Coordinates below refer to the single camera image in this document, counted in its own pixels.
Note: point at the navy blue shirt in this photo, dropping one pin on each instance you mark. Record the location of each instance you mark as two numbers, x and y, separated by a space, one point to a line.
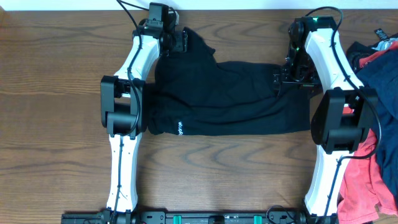
381 75

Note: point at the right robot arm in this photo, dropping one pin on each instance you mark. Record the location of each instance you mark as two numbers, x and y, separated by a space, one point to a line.
316 61

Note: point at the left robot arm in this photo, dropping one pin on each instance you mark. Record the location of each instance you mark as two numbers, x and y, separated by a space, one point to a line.
122 110

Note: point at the black polo shirt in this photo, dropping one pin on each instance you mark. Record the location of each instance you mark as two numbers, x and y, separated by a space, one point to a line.
193 94

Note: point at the red printed shirt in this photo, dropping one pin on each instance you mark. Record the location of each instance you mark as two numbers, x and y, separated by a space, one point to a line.
363 194

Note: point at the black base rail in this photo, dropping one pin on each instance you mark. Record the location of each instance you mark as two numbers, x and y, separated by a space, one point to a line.
278 216

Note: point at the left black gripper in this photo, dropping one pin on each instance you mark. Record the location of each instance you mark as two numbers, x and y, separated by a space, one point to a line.
182 43

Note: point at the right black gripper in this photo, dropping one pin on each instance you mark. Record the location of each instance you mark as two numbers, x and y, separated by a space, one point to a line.
283 77

